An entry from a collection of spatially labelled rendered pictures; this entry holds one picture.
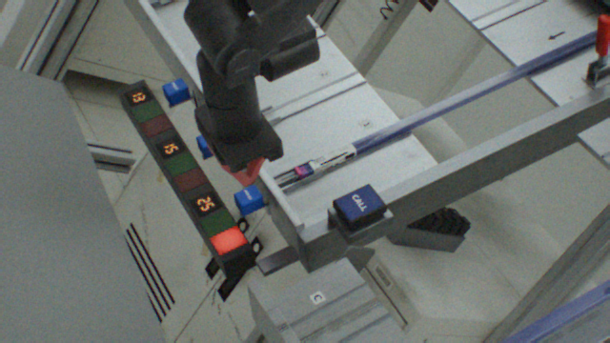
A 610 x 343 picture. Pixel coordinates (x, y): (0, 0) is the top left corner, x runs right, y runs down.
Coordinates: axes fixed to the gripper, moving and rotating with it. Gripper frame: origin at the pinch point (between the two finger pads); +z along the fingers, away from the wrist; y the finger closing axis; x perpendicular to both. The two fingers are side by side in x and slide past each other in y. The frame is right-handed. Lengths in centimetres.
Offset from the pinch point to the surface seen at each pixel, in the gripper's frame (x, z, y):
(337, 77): -19.1, 3.9, 12.7
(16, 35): 13, 42, 94
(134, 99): 5.8, 4.6, 24.7
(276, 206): -1.9, 3.1, -3.2
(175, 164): 5.6, 4.7, 11.0
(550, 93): -40.4, 4.2, -4.5
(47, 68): 12, 24, 60
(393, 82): -112, 171, 155
